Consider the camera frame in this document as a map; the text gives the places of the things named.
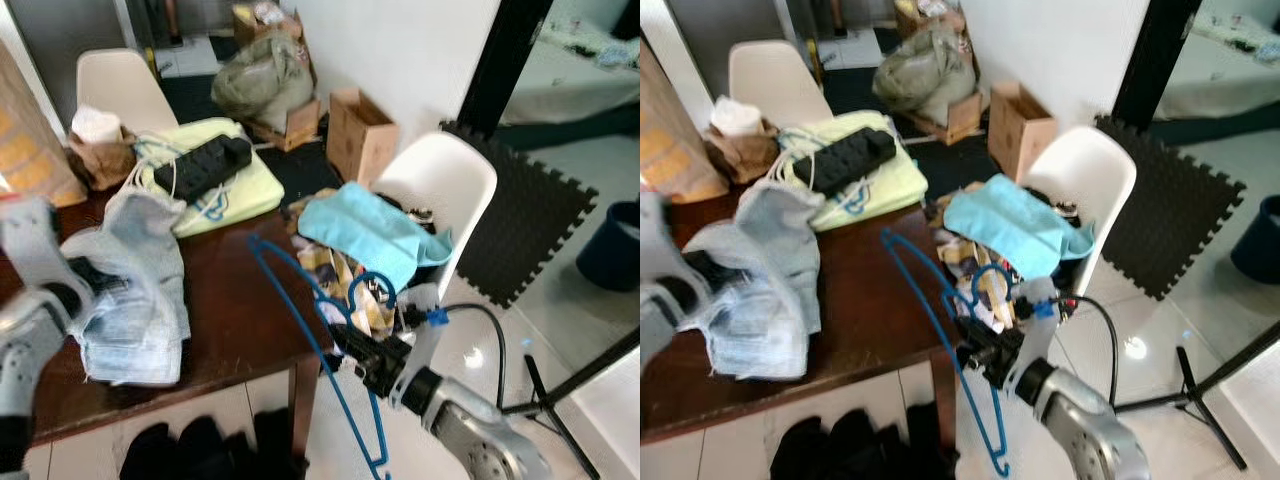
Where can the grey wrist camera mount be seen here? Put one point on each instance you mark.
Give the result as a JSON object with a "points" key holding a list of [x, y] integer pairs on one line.
{"points": [[660, 240], [30, 245], [420, 350], [1035, 345]]}

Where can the white plastic chair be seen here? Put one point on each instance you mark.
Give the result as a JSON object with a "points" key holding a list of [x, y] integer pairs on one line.
{"points": [[445, 180], [120, 85], [775, 80], [1085, 175]]}

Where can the yellow dark patterned cloth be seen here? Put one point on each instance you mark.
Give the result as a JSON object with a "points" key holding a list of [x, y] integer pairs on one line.
{"points": [[975, 265], [335, 275]]}

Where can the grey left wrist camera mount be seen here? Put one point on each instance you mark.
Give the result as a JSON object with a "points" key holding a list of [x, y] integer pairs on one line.
{"points": [[30, 245], [660, 240]]}

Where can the navy blue bucket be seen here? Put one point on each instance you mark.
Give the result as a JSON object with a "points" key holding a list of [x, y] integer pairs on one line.
{"points": [[1258, 245], [605, 250]]}

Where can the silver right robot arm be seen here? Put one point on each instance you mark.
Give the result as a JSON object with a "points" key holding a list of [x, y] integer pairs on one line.
{"points": [[480, 440], [1090, 430]]}

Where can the low cardboard box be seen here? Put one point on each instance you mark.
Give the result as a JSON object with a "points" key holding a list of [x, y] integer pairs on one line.
{"points": [[300, 125], [962, 118]]}

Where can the white printed t-shirt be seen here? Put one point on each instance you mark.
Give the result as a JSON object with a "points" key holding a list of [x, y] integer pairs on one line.
{"points": [[770, 300], [140, 300]]}

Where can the black panel stand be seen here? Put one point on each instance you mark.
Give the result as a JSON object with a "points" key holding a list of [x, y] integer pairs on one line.
{"points": [[560, 382], [1200, 366]]}

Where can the white paper cup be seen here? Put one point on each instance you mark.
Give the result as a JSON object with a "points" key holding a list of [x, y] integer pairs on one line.
{"points": [[738, 115], [97, 122]]}

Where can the blue plastic hanger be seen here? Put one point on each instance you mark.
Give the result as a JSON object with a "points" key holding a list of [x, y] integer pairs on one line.
{"points": [[992, 268], [372, 275]]}

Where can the black power strip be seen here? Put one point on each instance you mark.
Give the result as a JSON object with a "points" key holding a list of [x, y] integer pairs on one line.
{"points": [[845, 160], [205, 165]]}

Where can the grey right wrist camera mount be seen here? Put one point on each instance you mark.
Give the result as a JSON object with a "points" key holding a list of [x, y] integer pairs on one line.
{"points": [[1035, 345], [420, 350]]}

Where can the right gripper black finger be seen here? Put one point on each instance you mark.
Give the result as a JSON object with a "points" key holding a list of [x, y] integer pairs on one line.
{"points": [[975, 356], [352, 334], [976, 336], [350, 353]]}

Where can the grey green sack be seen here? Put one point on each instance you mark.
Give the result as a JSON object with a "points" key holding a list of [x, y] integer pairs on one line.
{"points": [[920, 75], [260, 85]]}

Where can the large printed cardboard box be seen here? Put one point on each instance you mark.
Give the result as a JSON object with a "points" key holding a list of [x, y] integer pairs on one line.
{"points": [[675, 140], [30, 140]]}

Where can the dark brown wooden table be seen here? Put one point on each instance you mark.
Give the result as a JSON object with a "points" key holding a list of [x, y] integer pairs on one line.
{"points": [[240, 300], [880, 300]]}

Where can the black door frame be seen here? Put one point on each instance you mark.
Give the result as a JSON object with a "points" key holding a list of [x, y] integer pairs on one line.
{"points": [[505, 65], [1155, 60]]}

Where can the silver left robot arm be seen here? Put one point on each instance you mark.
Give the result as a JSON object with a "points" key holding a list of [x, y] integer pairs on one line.
{"points": [[25, 340], [660, 320]]}

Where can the brown paper bag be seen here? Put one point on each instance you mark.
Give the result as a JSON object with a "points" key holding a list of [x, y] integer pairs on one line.
{"points": [[105, 165], [745, 155]]}

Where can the filled cardboard box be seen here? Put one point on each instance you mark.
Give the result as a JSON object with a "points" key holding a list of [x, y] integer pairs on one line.
{"points": [[255, 20], [915, 15]]}

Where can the white bed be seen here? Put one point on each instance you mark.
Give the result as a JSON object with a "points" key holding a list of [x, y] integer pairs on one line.
{"points": [[1220, 85], [570, 85]]}

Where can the black foam floor mat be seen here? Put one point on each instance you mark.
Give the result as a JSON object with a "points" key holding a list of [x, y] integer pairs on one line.
{"points": [[520, 210], [1170, 205]]}

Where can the black shoe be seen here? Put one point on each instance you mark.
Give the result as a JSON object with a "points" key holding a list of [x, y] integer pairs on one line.
{"points": [[920, 445], [200, 450], [800, 455], [148, 455], [858, 448], [265, 445]]}

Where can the light blue cloth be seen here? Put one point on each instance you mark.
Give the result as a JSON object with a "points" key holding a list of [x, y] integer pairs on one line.
{"points": [[370, 235], [1015, 225]]}

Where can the small open cardboard box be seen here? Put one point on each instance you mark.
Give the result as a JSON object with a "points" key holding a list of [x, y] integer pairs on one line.
{"points": [[1020, 135], [360, 140]]}

